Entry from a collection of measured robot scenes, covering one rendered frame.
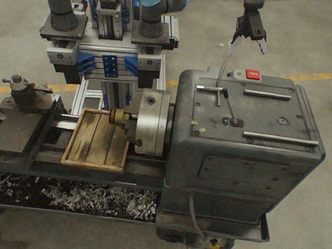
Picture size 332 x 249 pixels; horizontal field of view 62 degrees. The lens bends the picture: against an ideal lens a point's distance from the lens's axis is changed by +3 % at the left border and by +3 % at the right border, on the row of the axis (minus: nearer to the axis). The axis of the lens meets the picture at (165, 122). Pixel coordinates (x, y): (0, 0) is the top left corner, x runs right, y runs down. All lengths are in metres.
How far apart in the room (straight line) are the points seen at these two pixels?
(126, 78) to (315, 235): 1.86
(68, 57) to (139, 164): 0.72
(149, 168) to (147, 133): 0.30
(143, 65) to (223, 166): 0.78
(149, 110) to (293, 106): 0.62
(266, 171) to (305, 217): 1.39
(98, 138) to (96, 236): 0.92
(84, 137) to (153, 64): 0.57
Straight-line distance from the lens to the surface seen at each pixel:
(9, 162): 1.46
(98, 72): 1.85
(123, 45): 1.74
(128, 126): 1.22
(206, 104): 1.15
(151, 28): 1.62
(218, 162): 1.14
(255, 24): 1.09
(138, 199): 1.66
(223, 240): 1.85
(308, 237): 2.51
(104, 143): 1.45
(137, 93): 1.25
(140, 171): 1.37
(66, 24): 1.70
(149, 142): 1.15
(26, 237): 2.29
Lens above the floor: 2.07
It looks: 50 degrees down
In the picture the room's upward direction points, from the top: 8 degrees clockwise
